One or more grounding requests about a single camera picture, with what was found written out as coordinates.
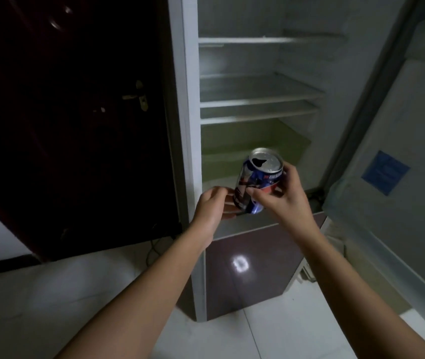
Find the person's left hand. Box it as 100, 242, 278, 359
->
191, 186, 241, 240

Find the person's right hand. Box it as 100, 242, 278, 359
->
246, 161, 318, 243

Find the blue drink can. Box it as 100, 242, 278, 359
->
233, 147, 285, 214

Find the person's left forearm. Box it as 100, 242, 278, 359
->
54, 220, 213, 359

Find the person's right forearm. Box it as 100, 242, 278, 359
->
295, 224, 425, 359

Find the green crisper drawer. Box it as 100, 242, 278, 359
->
201, 119, 312, 181

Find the dark brown freezer door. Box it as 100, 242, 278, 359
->
204, 212, 328, 321

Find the white refrigerator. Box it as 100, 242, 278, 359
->
166, 0, 417, 323

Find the glass refrigerator shelf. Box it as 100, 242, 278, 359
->
199, 73, 326, 109
200, 100, 319, 125
198, 29, 348, 48

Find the blue sticker label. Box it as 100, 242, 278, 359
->
361, 150, 411, 196

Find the white refrigerator door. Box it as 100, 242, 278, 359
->
323, 0, 425, 339

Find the dark red entrance door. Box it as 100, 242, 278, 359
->
0, 0, 182, 263

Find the black power cable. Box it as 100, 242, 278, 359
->
146, 222, 182, 267

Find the brass door handle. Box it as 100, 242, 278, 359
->
122, 80, 149, 112

